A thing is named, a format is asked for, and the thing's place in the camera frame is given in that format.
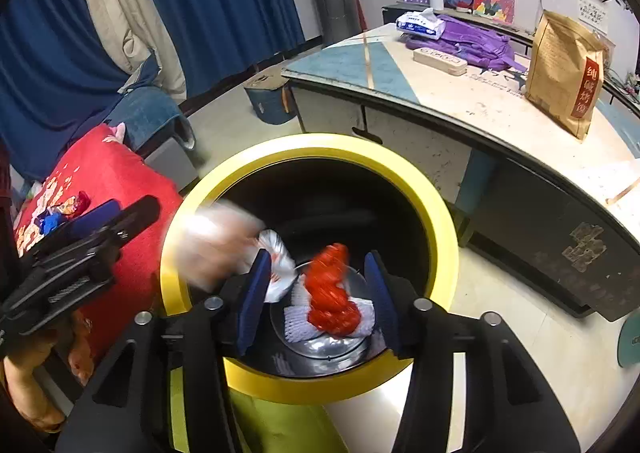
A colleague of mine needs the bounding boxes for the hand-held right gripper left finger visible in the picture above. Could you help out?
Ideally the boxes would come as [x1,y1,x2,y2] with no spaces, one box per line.
[55,249,273,453]

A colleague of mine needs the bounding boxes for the white plastic bag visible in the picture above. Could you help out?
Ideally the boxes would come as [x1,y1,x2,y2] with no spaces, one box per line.
[165,203,266,291]

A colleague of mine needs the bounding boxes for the teal round disc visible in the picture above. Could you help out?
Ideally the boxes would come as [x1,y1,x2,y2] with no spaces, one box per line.
[617,318,640,369]

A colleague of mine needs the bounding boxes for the colourful painting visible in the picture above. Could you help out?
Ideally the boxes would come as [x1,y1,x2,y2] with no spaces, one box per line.
[472,0,516,24]

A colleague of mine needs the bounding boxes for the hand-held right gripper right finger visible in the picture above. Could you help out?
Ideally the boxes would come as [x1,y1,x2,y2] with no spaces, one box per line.
[364,250,583,453]

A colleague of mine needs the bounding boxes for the brown paper bag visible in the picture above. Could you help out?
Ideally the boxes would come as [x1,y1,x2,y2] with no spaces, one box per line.
[525,10,615,140]

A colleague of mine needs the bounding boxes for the blue square stool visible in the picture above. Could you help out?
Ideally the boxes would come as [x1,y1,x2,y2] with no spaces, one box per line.
[244,74,297,126]

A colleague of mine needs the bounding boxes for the grey sofa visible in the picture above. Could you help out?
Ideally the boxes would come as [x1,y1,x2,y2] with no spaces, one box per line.
[142,133,202,190]

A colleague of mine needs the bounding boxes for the coffee table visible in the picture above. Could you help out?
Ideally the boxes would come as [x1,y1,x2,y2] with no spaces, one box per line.
[281,23,640,321]

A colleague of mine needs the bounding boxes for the orange candy wrapper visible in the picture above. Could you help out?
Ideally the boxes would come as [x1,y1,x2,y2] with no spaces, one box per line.
[55,190,92,220]

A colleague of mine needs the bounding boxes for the person's left hand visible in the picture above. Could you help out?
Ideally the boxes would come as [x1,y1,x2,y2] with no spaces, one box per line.
[1,328,69,435]

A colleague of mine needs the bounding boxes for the white silver wrapper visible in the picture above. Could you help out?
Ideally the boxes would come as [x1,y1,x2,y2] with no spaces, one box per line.
[245,229,297,304]

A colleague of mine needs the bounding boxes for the purple backpack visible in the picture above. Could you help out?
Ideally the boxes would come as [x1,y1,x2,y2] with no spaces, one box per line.
[405,16,528,74]

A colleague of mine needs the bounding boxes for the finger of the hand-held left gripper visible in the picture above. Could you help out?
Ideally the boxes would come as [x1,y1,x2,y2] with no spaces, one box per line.
[32,200,122,255]
[65,194,162,256]

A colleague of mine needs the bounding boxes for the white foam fruit net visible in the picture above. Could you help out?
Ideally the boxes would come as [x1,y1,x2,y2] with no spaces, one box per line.
[350,299,376,336]
[284,283,322,341]

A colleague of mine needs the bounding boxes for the white power strip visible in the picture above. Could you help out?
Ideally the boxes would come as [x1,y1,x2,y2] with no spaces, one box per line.
[413,47,468,77]

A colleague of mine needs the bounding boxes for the red blanket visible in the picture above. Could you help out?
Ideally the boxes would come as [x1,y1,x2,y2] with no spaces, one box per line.
[12,123,186,369]

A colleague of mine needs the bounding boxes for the blue candy wrapper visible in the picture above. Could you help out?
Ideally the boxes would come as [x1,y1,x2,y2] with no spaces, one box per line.
[37,212,66,236]

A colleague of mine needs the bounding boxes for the person's green trousers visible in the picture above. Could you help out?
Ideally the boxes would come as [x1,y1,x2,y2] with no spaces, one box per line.
[230,388,347,453]

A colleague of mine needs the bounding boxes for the yellow round trash bin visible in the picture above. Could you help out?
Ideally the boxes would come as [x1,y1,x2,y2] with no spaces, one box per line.
[159,133,459,453]

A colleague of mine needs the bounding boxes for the blue towel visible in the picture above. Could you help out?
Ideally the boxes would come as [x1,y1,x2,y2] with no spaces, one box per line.
[107,53,197,150]

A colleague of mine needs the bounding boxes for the white paper wall note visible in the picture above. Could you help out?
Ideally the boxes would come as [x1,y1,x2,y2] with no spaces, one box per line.
[577,0,610,34]

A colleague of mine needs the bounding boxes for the white tissue pack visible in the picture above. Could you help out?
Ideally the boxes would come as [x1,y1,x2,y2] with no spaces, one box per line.
[395,8,446,41]

